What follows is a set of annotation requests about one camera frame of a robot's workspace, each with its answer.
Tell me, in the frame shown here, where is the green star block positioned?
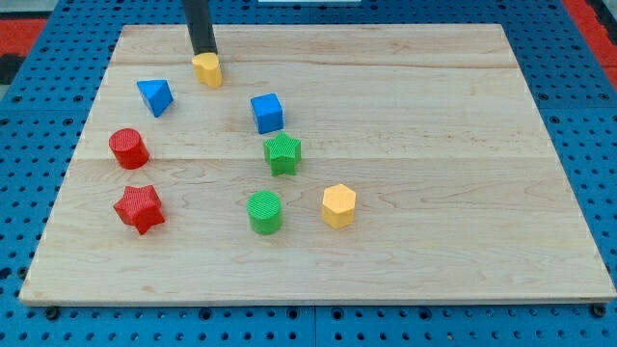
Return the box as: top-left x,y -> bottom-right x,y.
263,131 -> 302,176

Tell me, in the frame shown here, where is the yellow hexagon block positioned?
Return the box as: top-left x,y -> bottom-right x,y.
322,184 -> 357,228

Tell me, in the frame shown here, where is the green cylinder block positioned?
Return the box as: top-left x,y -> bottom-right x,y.
247,190 -> 282,235

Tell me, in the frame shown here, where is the light wooden board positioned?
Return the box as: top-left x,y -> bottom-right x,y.
19,24 -> 616,307

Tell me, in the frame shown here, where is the blue cube block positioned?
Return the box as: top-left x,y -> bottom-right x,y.
251,93 -> 284,134

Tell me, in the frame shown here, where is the yellow heart block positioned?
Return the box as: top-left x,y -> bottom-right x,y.
191,52 -> 223,89

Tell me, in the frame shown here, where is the red star block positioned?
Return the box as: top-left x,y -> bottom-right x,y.
113,185 -> 165,235

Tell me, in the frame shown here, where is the blue triangular prism block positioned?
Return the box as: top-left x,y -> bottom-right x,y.
136,80 -> 174,118

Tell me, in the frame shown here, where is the red cylinder block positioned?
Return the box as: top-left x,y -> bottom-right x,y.
108,128 -> 149,170

